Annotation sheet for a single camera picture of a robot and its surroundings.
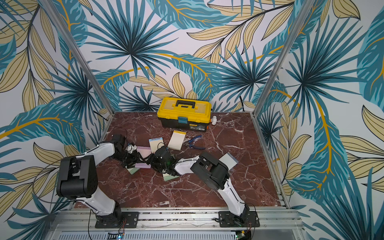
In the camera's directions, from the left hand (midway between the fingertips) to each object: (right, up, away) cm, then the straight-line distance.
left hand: (142, 163), depth 88 cm
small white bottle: (+46, +27, +23) cm, 58 cm away
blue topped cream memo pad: (+5, +11, +13) cm, 17 cm away
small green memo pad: (-5, -4, 0) cm, 7 cm away
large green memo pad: (+16, -7, -2) cm, 18 cm away
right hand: (+1, +1, 0) cm, 2 cm away
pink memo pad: (0, +6, +5) cm, 8 cm away
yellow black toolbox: (+25, +31, +10) cm, 41 cm away
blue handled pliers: (+30, +9, +12) cm, 33 cm away
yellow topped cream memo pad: (+19, +13, +16) cm, 28 cm away
